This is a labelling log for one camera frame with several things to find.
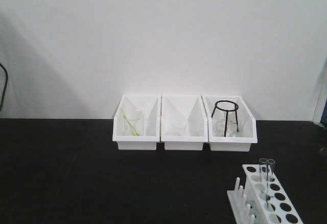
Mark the clear glass test tube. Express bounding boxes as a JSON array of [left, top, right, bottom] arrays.
[[266, 159, 275, 182]]

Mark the white test tube rack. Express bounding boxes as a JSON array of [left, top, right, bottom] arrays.
[[227, 164, 303, 223]]

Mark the blue-grey pegboard drying rack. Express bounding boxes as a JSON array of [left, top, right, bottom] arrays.
[[312, 61, 326, 127]]

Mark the small clear glass beaker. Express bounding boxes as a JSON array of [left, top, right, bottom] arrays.
[[172, 121, 185, 136]]

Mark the white middle storage bin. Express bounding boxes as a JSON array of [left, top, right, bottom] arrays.
[[160, 95, 208, 150]]

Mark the white storage bin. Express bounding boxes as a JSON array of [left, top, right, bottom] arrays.
[[160, 95, 208, 150], [112, 94, 161, 150], [202, 95, 258, 152]]

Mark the white left storage bin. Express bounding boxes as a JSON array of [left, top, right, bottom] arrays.
[[112, 94, 161, 150]]

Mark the white right storage bin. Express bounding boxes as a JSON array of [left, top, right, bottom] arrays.
[[202, 95, 258, 152]]

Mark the clear glass flask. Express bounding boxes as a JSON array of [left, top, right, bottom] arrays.
[[213, 111, 238, 138]]

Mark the black wire tripod stand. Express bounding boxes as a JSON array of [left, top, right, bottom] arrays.
[[211, 100, 239, 131]]

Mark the black power cable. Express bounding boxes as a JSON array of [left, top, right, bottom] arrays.
[[0, 62, 8, 112]]

